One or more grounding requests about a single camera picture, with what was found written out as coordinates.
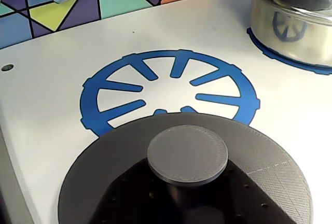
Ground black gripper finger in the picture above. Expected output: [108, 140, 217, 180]
[92, 157, 183, 224]
[188, 162, 297, 224]

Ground gray round lid with knob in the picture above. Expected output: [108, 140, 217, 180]
[57, 112, 314, 224]

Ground steel pot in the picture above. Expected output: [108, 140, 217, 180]
[248, 0, 332, 67]

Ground blue burner ring print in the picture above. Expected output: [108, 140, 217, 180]
[246, 27, 332, 76]
[79, 49, 261, 138]

